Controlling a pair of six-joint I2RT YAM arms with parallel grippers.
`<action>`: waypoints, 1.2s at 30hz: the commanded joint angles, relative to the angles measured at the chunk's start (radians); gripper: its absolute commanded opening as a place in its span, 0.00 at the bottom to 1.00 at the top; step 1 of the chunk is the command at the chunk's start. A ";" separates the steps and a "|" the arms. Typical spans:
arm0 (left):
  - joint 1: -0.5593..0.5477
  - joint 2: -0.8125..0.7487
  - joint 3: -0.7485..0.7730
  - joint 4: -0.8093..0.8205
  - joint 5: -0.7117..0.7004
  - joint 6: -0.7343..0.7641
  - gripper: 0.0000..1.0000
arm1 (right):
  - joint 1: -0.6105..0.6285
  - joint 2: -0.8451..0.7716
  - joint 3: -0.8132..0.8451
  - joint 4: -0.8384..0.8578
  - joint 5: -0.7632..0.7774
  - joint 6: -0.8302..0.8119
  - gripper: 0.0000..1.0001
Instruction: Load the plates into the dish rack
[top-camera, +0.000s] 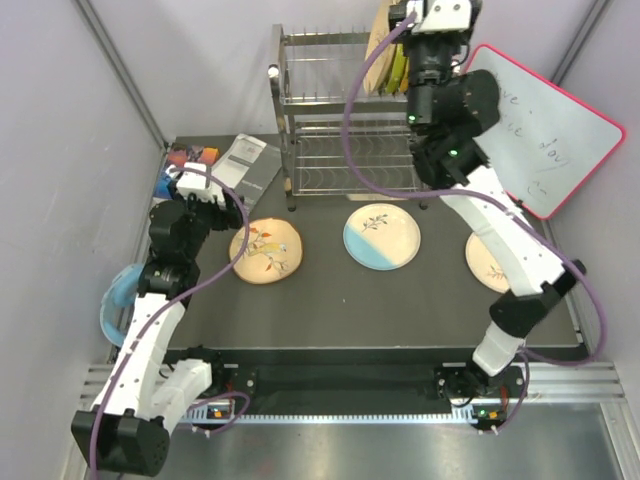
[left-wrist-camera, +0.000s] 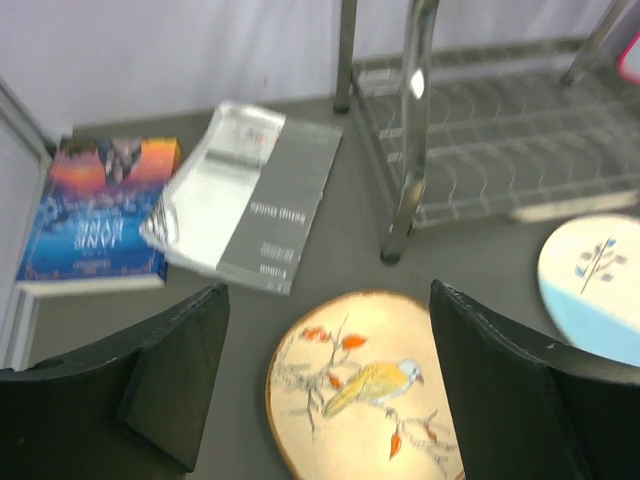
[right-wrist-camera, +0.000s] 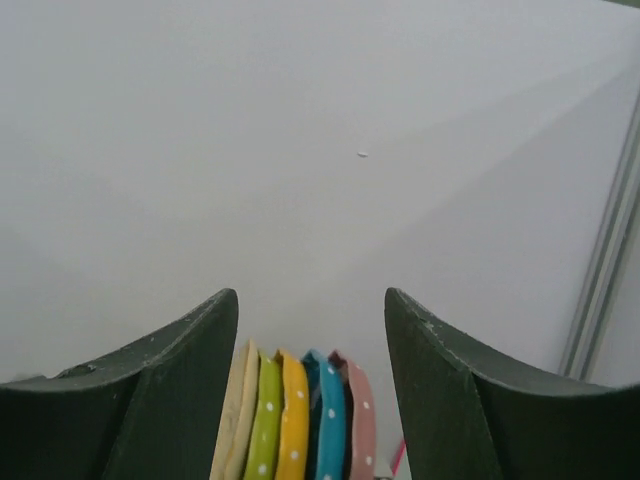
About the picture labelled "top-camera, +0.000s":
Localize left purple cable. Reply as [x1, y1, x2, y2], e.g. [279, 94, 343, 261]
[87, 167, 253, 476]

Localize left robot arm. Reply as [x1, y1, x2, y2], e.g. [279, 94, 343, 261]
[71, 188, 248, 478]

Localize grey slotted cable duct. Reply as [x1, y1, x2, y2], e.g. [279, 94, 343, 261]
[180, 401, 506, 426]

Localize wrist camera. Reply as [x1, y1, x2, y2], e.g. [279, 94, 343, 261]
[166, 165, 224, 204]
[405, 0, 482, 34]

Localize pink framed whiteboard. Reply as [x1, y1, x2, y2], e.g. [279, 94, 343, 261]
[468, 44, 626, 219]

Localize steel two-tier dish rack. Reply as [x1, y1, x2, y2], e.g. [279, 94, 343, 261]
[267, 24, 422, 210]

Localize light blue headphones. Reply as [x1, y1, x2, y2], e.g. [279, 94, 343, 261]
[99, 263, 144, 347]

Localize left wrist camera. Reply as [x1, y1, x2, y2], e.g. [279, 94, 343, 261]
[166, 165, 224, 204]

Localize blue orange paperback book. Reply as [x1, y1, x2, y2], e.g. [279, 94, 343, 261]
[153, 143, 220, 200]

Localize white blue leaf plate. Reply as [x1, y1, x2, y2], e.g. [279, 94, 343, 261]
[343, 203, 421, 271]

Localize cream green plate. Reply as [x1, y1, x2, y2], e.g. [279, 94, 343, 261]
[465, 233, 509, 294]

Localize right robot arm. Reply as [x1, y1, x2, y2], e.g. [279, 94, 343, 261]
[387, 1, 576, 396]

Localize green polka dot plate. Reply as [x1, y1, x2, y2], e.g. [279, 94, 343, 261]
[384, 43, 409, 95]

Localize grey white booklet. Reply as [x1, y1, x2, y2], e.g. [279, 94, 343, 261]
[211, 134, 281, 213]

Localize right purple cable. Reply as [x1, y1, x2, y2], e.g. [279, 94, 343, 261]
[342, 12, 609, 434]

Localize beige bird plate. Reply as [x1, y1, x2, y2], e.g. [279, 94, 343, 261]
[363, 0, 401, 96]
[229, 217, 303, 285]

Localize purple cable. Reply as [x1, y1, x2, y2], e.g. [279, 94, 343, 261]
[342, 12, 609, 434]
[87, 167, 253, 476]

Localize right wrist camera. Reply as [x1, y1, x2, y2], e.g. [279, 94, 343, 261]
[405, 0, 482, 34]

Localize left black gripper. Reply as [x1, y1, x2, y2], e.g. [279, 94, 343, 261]
[169, 180, 243, 258]

